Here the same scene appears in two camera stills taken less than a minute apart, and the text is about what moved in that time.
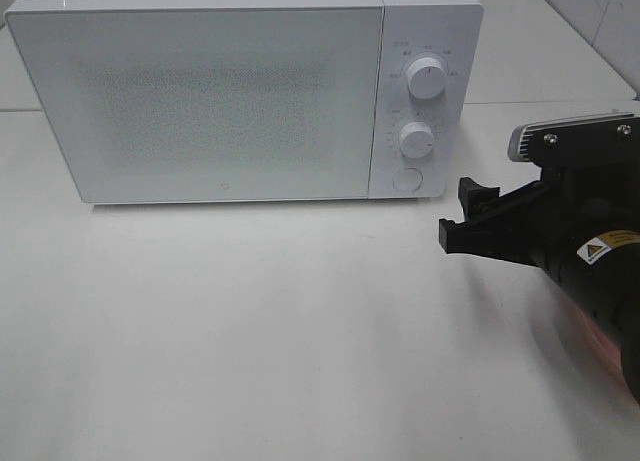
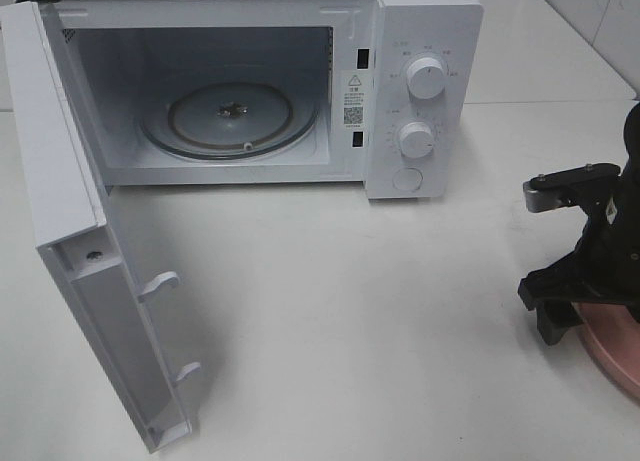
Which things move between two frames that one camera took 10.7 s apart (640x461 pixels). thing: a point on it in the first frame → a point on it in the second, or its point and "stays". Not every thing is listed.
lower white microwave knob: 416,140 stays
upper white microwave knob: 427,77 stays
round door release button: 408,179 stays
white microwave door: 209,103 → 101,302
